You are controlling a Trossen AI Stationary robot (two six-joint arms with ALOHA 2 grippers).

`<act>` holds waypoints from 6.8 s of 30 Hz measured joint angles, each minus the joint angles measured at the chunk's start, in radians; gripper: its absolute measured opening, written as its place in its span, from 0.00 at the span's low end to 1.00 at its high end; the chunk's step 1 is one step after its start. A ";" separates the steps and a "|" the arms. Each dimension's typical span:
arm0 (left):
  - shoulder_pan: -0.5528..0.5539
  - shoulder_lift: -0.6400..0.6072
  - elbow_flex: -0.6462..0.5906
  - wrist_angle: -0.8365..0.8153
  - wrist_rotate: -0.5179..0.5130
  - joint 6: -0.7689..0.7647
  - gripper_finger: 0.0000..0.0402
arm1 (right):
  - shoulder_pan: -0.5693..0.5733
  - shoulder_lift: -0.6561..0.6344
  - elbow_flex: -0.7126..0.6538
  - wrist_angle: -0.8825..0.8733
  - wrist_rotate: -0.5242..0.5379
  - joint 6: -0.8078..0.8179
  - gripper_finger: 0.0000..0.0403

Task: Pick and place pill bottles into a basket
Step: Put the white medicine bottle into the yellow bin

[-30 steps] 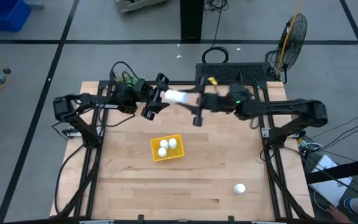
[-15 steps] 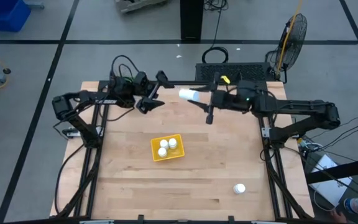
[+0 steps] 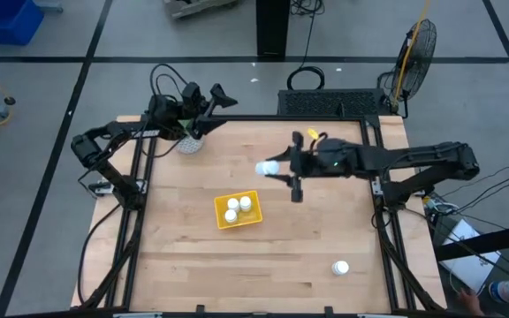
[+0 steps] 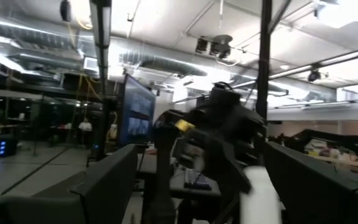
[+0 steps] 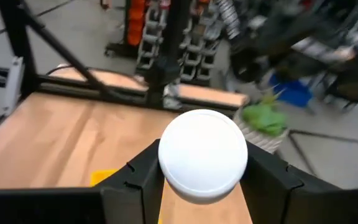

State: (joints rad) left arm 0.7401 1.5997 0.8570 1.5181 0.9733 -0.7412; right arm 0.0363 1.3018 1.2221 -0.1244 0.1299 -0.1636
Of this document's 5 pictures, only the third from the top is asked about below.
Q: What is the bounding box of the yellow hanging cable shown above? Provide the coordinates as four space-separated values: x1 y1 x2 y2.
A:
393 0 431 110

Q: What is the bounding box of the grey pallet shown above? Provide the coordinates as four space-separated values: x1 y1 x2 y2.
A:
163 0 240 19

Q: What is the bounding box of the black coiled floor cable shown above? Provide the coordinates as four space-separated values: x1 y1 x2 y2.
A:
286 0 326 92

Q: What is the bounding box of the white laptop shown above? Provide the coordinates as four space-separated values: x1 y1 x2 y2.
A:
439 219 502 293

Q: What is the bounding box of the plant in triangle-patterned pot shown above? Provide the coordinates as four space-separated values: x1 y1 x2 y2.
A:
176 134 205 155

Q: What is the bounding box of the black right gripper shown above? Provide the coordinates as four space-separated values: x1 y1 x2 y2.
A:
264 131 326 203

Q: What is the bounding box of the black beam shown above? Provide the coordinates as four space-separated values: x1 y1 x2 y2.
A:
435 220 509 262

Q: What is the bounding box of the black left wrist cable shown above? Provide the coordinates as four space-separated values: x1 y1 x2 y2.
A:
149 64 190 117

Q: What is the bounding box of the person's hand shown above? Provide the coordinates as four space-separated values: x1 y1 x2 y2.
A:
457 289 485 317

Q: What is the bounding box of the black floor fan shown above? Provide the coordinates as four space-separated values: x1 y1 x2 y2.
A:
377 18 438 119

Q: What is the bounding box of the black computer case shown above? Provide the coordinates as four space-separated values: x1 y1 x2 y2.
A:
277 88 391 118

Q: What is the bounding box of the black upright panel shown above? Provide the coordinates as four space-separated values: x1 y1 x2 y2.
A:
256 0 291 58

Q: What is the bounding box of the blue floor bin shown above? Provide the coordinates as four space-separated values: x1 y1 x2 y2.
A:
0 0 45 46

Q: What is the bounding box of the yellow plastic basket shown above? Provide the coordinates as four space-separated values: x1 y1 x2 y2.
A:
213 190 264 231

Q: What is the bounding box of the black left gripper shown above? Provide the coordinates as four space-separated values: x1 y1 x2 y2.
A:
181 81 239 139

